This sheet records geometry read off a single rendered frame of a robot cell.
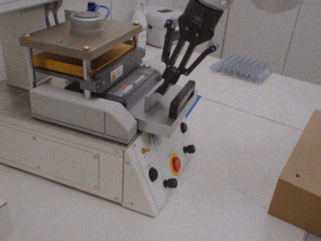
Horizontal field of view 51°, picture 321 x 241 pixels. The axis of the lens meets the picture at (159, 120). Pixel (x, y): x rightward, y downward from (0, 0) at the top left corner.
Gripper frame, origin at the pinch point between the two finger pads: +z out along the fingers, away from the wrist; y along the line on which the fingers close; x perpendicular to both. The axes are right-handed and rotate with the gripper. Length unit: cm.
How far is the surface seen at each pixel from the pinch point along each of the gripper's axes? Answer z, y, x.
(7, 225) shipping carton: 30.1, -10.7, -35.0
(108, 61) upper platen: 1.6, -14.3, -4.2
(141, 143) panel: 11.4, 2.9, -11.5
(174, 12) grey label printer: 17, -30, 99
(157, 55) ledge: 33, -23, 77
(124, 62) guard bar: 2.0, -11.9, -0.4
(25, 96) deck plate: 21.4, -30.8, -8.8
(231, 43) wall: 62, -4, 245
